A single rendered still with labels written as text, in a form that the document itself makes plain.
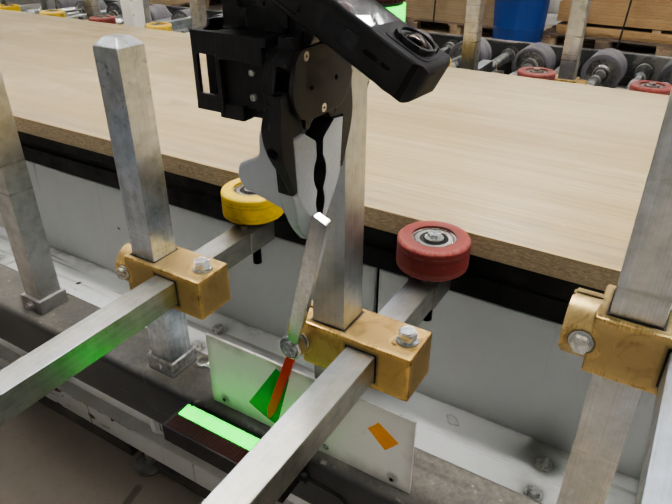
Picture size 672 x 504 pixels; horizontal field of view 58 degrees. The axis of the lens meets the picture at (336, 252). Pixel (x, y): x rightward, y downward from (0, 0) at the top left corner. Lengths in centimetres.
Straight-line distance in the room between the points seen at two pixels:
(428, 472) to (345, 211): 31
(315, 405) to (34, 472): 130
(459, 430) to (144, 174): 51
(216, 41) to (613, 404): 38
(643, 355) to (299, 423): 26
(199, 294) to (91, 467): 109
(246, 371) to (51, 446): 116
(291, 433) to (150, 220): 31
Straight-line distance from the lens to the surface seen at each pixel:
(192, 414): 75
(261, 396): 70
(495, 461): 82
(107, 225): 116
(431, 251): 63
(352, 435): 65
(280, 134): 38
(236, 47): 40
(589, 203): 81
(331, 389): 53
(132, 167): 67
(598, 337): 47
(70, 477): 171
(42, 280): 97
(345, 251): 53
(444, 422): 85
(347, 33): 36
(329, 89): 42
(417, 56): 35
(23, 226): 92
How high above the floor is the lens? 122
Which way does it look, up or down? 30 degrees down
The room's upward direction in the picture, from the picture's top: straight up
